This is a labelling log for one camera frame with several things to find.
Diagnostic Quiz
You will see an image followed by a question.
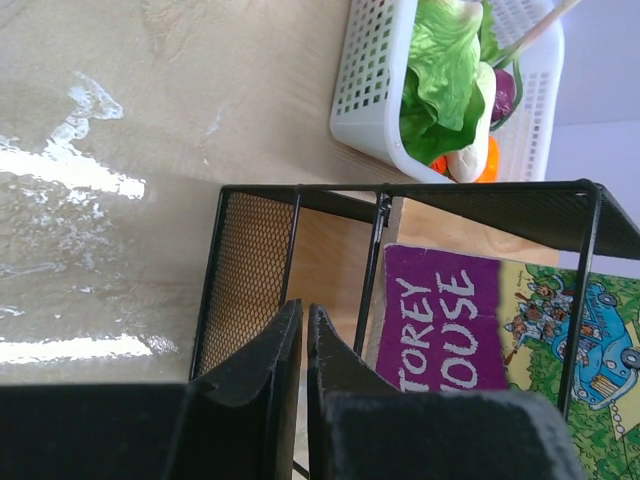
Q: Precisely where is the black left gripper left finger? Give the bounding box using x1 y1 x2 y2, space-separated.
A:
167 300 303 479

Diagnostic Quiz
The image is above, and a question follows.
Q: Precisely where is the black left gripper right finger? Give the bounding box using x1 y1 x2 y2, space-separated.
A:
307 304 397 479

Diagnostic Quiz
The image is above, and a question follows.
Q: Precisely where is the purple Treehouse paperback book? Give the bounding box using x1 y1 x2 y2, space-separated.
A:
371 243 639 479

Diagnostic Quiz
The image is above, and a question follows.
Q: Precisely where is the small orange pumpkin toy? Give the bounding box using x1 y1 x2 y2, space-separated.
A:
430 156 448 175

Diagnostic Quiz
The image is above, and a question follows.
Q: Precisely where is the white radish toy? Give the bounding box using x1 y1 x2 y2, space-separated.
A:
445 134 489 183

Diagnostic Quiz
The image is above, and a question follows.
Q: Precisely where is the large orange fruit toy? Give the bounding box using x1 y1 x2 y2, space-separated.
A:
476 136 501 183

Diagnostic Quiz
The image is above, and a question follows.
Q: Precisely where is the white plastic basket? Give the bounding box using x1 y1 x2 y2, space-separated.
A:
330 1 564 183

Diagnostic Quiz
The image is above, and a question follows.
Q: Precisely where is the green lettuce toy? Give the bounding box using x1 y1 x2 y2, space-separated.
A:
399 1 501 166

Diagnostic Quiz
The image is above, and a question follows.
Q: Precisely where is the purple onion toy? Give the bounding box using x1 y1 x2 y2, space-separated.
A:
490 0 581 132

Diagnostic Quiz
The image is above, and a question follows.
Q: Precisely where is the wooden shelf with wire frame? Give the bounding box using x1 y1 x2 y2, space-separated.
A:
188 178 640 480

